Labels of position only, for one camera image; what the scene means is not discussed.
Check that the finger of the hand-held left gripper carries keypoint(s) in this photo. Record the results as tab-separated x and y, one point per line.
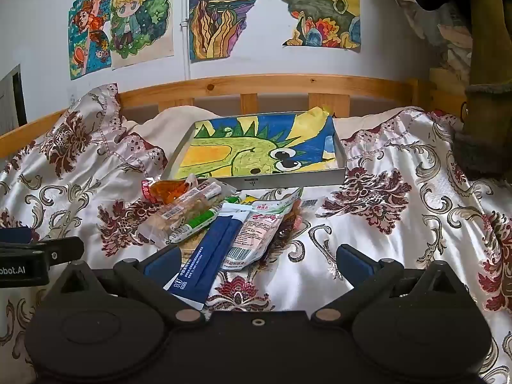
66	250

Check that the orange-haired character wall poster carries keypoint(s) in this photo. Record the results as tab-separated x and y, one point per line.
86	36

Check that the swirly colourful wall drawing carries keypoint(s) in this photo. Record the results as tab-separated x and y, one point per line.
224	12

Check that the wooden bed frame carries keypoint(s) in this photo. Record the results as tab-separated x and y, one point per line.
280	84

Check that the pink white dark snack packet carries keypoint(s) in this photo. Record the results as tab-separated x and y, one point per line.
256	228

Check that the dark-edged grey panel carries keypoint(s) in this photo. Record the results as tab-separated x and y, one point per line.
10	104

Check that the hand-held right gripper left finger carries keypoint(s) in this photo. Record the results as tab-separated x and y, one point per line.
162	266

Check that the landscape wall drawing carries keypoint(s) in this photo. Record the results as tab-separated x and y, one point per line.
320	12

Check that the blond character wall poster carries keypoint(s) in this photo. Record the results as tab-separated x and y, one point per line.
136	20

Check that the white wall conduit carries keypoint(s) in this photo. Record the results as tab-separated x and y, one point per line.
186	52

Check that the dinosaur crayon drawing paper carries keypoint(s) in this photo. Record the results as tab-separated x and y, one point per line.
240	152

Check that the floral satin blanket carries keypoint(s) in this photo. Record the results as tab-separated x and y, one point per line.
400	240

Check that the orange snack packet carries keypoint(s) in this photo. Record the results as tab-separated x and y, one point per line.
172	190

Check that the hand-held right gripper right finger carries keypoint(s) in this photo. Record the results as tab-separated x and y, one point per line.
356	264

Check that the clear brown cake bar packet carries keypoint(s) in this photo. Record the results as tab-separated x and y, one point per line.
188	204

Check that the olive green plush toy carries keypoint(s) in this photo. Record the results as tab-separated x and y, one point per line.
490	48

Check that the grey metal tray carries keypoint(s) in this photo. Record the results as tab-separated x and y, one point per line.
280	178

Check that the clear cracker packet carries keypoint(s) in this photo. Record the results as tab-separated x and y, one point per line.
154	230

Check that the dark blue snack packet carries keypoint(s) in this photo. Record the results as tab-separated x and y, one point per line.
212	256

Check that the yellow snack packet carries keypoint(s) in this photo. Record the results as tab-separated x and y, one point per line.
250	198

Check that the green snack packet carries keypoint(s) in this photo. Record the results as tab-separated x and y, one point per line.
196	222

